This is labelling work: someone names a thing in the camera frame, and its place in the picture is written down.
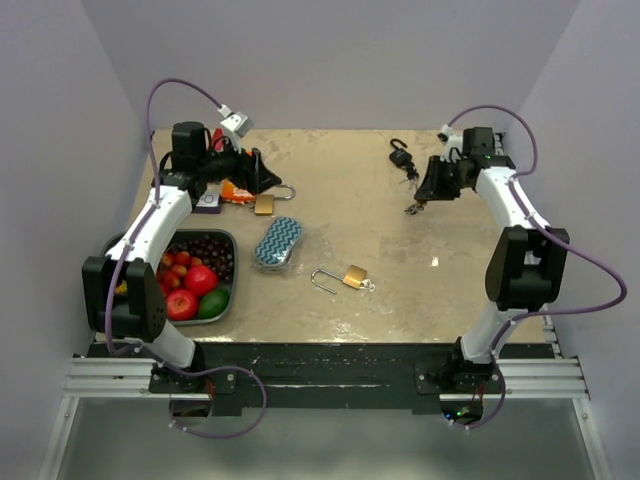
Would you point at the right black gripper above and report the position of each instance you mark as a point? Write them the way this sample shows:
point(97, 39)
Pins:
point(432, 189)

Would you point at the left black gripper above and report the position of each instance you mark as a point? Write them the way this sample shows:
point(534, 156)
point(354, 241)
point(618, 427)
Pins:
point(251, 173)

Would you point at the astronaut keychain with keys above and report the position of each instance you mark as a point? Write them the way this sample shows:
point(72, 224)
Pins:
point(415, 208)

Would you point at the brass padlock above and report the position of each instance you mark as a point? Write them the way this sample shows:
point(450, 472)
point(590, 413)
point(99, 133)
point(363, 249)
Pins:
point(264, 203)
point(355, 278)

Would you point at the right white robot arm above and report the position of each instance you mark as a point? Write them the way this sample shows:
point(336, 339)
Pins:
point(525, 270)

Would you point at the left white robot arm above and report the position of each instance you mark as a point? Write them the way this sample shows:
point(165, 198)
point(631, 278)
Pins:
point(176, 187)

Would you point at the orange razor package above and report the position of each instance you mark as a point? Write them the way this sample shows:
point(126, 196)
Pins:
point(230, 193)

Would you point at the purple white toothpaste box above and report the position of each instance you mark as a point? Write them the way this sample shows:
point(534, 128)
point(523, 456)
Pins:
point(208, 203)

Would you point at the red box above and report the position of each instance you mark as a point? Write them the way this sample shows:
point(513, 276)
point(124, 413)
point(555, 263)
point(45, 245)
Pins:
point(217, 137)

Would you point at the grey fruit tray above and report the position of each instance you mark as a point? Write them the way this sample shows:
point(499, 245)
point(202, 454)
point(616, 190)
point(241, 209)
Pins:
point(142, 310)

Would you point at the blue zigzag sponge pack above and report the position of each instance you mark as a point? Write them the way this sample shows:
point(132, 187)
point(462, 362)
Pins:
point(274, 251)

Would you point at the dark grape bunch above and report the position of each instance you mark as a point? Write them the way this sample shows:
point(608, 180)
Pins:
point(218, 255)

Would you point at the red apple back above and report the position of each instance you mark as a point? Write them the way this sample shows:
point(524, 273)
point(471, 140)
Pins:
point(200, 280)

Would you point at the red apple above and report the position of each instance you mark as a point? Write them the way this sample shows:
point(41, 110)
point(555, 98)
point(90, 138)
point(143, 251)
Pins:
point(200, 280)
point(181, 305)

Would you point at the small red fruits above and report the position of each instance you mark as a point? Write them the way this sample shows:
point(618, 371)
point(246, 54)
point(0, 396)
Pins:
point(173, 269)

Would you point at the green avocado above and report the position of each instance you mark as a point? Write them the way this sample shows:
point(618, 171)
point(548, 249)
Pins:
point(213, 304)

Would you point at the red apple front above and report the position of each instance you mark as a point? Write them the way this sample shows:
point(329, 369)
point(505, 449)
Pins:
point(181, 305)

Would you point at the orange flower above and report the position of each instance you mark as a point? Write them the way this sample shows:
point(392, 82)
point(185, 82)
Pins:
point(121, 288)

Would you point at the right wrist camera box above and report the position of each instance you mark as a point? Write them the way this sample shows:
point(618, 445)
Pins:
point(452, 144)

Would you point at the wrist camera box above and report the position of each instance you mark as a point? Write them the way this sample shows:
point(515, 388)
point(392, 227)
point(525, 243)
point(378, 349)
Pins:
point(452, 144)
point(235, 125)

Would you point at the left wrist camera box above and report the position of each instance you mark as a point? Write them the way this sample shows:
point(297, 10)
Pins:
point(235, 125)

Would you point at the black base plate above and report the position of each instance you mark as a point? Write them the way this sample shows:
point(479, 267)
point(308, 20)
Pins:
point(423, 378)

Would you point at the aluminium rail frame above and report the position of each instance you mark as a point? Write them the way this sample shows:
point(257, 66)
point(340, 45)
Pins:
point(429, 276)

